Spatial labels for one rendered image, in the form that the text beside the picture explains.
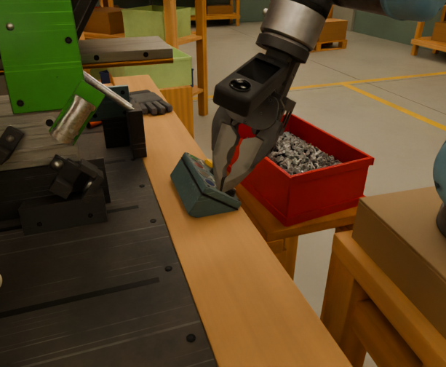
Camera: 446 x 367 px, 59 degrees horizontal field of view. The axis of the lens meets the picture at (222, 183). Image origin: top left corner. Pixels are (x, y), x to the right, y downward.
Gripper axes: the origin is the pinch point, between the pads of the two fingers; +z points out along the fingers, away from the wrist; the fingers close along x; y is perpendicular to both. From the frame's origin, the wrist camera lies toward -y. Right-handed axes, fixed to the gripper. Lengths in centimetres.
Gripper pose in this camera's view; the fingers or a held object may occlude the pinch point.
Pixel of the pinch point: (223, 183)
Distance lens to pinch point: 54.2
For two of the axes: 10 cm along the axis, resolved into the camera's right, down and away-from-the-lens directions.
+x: -8.6, -4.2, 2.9
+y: 3.6, -1.0, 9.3
